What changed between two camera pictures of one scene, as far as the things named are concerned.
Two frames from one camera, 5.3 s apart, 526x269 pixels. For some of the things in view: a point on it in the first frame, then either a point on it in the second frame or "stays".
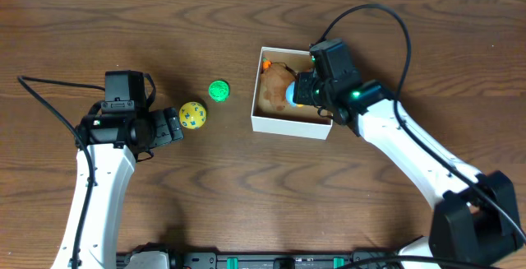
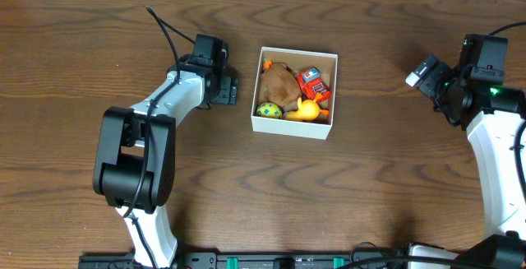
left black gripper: [165, 125] -> [226, 90]
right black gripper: [306, 92] -> [445, 94]
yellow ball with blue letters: [192, 115] -> [269, 109]
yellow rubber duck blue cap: [289, 95] -> [307, 109]
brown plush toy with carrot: [274, 79] stays
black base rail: [274, 260] stays
